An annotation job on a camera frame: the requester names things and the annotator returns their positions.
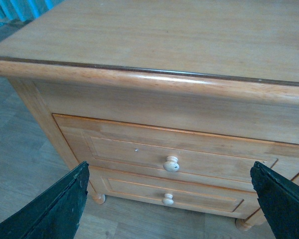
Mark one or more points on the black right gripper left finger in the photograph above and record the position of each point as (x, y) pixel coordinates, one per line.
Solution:
(54, 214)

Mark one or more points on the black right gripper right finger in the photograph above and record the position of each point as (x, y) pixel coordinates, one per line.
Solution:
(278, 198)

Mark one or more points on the wooden drawer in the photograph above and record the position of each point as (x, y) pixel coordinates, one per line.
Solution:
(221, 161)
(178, 194)

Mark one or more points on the light wooden nightstand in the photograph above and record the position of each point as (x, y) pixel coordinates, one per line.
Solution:
(219, 67)

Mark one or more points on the pale blue pleated curtain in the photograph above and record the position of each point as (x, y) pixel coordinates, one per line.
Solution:
(24, 10)

